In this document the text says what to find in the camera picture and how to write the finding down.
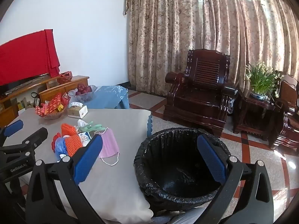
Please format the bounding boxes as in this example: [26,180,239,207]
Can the orange foam fruit net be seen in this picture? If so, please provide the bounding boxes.
[64,134,84,157]
[61,123,78,137]

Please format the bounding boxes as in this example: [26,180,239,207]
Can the floral patterned curtain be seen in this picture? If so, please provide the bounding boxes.
[123,0,299,98]

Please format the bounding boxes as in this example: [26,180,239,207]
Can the red plastic bag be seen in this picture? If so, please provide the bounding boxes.
[52,133,62,153]

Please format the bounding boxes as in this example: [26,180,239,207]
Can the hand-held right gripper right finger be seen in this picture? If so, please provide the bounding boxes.
[197,135,275,224]

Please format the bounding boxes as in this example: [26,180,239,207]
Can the potted narcissus plant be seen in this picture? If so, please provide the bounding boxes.
[245,61,282,101]

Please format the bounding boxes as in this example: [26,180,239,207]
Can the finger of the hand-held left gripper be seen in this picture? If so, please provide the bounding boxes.
[0,127,48,161]
[0,119,24,143]

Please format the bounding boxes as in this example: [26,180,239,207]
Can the purple face mask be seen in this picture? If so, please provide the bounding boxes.
[94,127,120,167]

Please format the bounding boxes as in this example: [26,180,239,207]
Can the black television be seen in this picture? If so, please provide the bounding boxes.
[0,73,50,97]

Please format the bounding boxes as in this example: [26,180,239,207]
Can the tissue box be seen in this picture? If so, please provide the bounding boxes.
[68,102,88,118]

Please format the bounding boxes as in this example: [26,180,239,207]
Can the blue plastic bag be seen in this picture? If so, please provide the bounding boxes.
[54,137,69,161]

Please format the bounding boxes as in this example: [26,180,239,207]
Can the glass fruit bowl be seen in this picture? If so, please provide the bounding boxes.
[68,85,98,102]

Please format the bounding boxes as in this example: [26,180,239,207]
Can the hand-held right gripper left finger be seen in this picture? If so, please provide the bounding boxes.
[26,134,104,224]

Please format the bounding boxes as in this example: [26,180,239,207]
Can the green rubber glove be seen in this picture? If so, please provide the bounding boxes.
[78,121,107,133]

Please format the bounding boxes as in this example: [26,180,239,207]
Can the red cloth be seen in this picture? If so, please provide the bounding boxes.
[0,29,61,87]

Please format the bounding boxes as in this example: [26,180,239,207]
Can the red woven basket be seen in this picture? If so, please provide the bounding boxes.
[57,71,73,85]

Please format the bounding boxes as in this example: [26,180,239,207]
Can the dark wooden side table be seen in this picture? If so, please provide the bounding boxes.
[233,91,277,142]

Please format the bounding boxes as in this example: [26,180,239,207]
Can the trash bin with black bag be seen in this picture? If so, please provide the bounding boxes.
[134,127,232,207]

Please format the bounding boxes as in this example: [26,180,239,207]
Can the dark wooden armchair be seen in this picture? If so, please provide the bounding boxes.
[269,71,299,156]
[163,49,239,138]

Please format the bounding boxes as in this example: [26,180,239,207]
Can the wooden television cabinet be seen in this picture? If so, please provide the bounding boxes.
[0,75,90,128]

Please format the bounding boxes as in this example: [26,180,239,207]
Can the glass snack bowl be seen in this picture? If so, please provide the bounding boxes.
[41,110,67,120]

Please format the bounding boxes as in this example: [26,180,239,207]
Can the basket of red snacks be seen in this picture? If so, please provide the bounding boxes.
[35,92,71,116]

